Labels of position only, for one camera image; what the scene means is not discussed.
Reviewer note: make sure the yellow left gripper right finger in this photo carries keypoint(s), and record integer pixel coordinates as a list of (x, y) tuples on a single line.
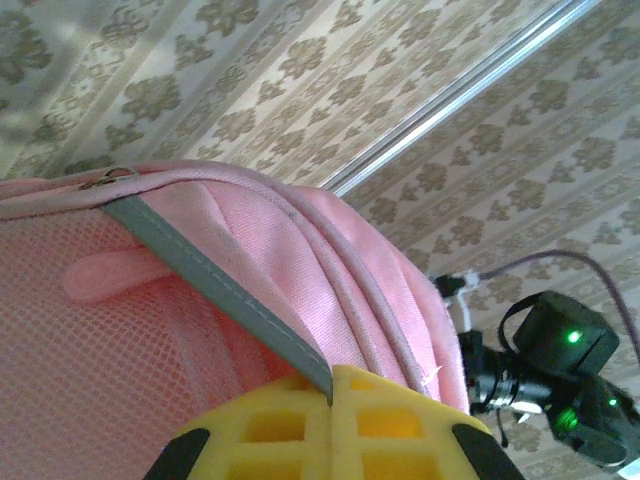
[(400, 440)]

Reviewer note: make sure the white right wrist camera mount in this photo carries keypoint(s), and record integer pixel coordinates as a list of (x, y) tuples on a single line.
[(462, 310)]

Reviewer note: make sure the pink backpack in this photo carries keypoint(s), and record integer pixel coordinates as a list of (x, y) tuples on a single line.
[(200, 300)]

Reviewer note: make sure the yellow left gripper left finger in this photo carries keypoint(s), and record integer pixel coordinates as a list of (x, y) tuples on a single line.
[(260, 435)]

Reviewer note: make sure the aluminium corner post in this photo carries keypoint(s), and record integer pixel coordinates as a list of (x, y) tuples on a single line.
[(450, 105)]

